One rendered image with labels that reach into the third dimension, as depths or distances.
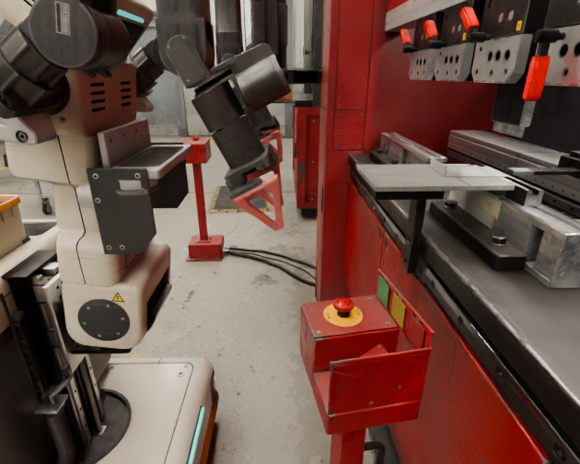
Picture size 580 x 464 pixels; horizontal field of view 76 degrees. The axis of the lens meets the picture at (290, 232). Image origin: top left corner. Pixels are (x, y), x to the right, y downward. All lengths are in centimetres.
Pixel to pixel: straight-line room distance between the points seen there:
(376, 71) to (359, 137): 26
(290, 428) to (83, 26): 135
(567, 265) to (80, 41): 74
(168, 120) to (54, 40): 766
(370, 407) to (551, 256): 37
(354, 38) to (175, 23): 118
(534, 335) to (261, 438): 111
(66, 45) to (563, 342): 71
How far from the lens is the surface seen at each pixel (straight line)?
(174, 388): 132
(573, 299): 72
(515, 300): 67
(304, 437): 151
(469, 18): 91
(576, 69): 69
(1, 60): 59
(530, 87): 70
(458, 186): 76
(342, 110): 163
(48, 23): 55
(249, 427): 154
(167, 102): 815
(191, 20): 51
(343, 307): 68
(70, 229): 85
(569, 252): 71
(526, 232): 77
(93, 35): 53
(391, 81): 166
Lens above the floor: 119
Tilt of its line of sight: 23 degrees down
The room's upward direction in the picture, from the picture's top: straight up
